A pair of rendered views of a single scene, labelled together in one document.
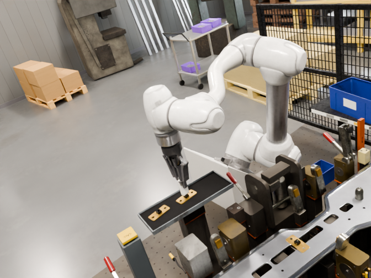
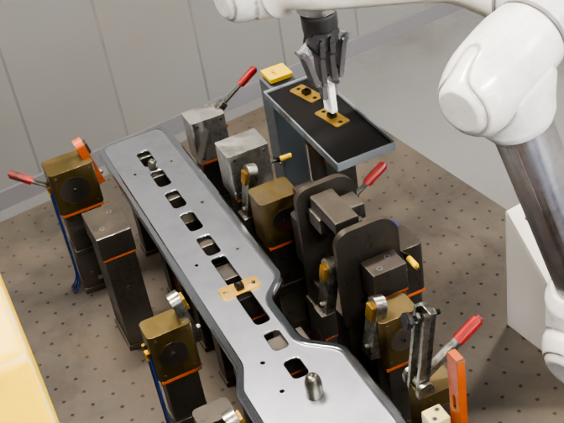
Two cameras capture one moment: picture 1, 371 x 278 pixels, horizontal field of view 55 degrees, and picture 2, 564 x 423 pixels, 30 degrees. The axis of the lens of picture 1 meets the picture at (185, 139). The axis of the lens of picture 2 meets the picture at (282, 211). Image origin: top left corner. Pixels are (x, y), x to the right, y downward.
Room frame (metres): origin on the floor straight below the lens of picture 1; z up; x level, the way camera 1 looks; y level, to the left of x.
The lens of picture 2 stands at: (1.16, -1.90, 2.36)
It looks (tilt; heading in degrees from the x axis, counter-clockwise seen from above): 36 degrees down; 95
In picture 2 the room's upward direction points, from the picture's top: 10 degrees counter-clockwise
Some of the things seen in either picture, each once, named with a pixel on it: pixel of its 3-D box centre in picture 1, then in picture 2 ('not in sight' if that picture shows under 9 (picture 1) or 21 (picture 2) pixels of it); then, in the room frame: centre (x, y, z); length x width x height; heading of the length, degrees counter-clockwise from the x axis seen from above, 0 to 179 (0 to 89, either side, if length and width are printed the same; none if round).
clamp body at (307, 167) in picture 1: (311, 203); (404, 377); (1.21, -0.47, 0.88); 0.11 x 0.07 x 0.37; 24
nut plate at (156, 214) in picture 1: (158, 212); (306, 91); (1.08, 0.17, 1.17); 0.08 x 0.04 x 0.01; 126
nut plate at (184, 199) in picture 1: (186, 196); (331, 115); (1.13, 0.06, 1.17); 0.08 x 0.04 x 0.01; 124
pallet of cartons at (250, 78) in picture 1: (274, 57); not in sight; (4.56, -1.44, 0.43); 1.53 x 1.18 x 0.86; 31
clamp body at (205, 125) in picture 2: not in sight; (221, 171); (0.82, 0.32, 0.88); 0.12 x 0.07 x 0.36; 24
